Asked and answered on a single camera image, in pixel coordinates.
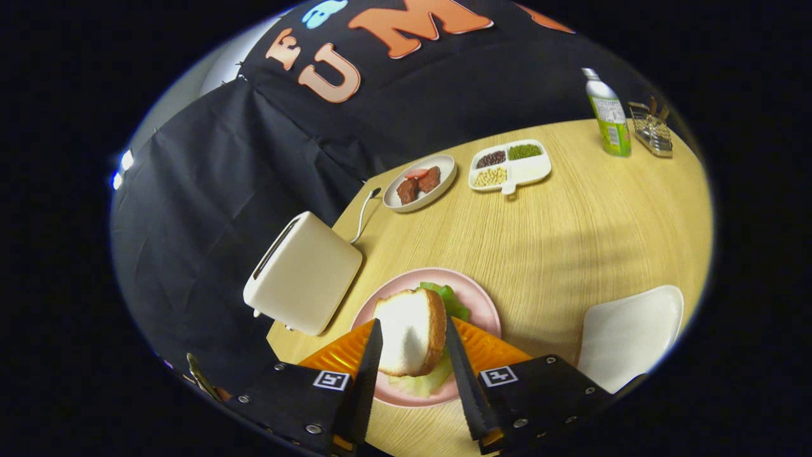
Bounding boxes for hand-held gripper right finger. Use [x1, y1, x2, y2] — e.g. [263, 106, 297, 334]
[444, 316, 616, 455]

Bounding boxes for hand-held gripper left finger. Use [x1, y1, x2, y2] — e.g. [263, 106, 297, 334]
[222, 319, 384, 457]

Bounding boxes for green lettuce leaf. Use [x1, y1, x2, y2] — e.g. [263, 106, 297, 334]
[387, 282, 471, 399]

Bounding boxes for toasted bread slice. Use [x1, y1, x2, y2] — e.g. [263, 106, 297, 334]
[372, 287, 447, 378]

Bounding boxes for white rectangular plate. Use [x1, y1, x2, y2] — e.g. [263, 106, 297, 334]
[576, 285, 685, 394]

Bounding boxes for pink round plate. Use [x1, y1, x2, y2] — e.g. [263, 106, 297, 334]
[350, 267, 502, 408]

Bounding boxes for white toaster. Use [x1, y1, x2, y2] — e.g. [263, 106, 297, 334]
[243, 211, 363, 336]

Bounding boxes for black backdrop cloth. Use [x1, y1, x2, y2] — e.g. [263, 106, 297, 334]
[111, 0, 705, 394]

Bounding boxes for yellow beans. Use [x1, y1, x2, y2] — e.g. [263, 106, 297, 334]
[473, 166, 508, 188]

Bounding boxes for white divided dish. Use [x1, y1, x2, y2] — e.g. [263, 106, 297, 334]
[468, 139, 553, 195]

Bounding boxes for round grey plate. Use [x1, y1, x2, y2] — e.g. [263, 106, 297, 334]
[383, 154, 457, 213]

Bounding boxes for silver green bottle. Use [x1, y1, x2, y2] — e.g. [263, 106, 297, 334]
[582, 67, 632, 157]

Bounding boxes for white toaster cable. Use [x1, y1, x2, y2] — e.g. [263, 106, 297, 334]
[350, 187, 382, 245]

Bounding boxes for wire utensil basket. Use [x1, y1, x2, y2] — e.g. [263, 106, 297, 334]
[628, 100, 674, 159]

